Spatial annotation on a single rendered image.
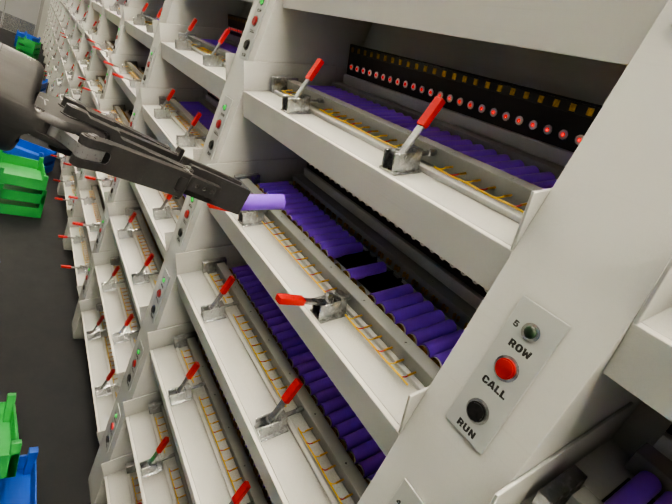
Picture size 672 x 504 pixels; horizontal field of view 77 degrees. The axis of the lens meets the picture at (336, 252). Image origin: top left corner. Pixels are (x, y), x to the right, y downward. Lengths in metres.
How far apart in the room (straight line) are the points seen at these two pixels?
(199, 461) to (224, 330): 0.23
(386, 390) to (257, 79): 0.60
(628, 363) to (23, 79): 0.46
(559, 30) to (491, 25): 0.07
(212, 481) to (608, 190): 0.71
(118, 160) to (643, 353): 0.40
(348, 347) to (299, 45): 0.58
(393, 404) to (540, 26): 0.37
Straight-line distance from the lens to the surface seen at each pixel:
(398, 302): 0.55
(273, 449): 0.63
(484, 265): 0.38
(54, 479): 1.47
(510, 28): 0.46
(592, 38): 0.41
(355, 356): 0.49
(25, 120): 0.39
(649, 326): 0.34
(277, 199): 0.50
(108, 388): 1.48
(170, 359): 1.01
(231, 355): 0.74
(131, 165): 0.39
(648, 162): 0.35
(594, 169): 0.36
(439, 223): 0.41
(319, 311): 0.52
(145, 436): 1.13
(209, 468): 0.84
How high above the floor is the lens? 1.14
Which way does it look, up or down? 17 degrees down
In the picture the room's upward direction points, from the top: 26 degrees clockwise
